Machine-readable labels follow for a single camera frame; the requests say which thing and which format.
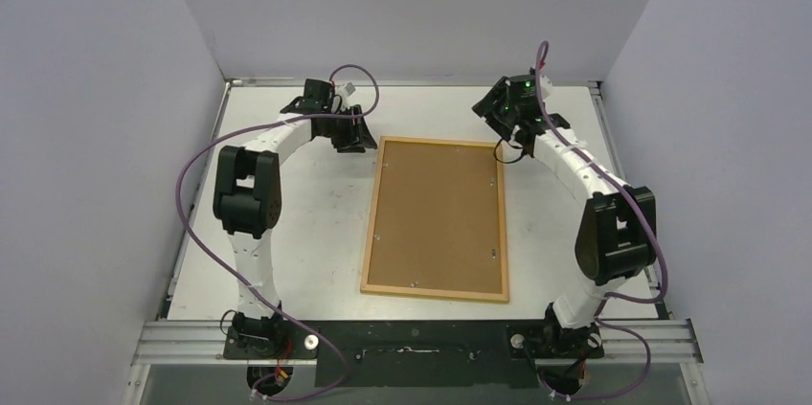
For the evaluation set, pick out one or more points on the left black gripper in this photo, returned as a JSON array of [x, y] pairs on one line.
[[356, 132]]

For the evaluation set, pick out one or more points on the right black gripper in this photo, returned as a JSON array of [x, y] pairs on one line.
[[488, 107]]

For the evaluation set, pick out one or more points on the brown frame backing board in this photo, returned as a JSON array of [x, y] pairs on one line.
[[438, 218]]

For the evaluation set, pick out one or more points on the yellow wooden picture frame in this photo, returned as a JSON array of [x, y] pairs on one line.
[[504, 231]]

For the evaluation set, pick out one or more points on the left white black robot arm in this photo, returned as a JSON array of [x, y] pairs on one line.
[[248, 200]]

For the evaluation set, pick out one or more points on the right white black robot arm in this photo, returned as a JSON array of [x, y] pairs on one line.
[[613, 242]]

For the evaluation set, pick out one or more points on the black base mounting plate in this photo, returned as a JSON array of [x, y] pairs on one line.
[[432, 354]]

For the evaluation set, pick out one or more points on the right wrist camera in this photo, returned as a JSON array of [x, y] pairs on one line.
[[521, 90]]

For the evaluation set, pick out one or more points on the aluminium front rail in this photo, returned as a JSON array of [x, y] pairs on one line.
[[201, 342]]

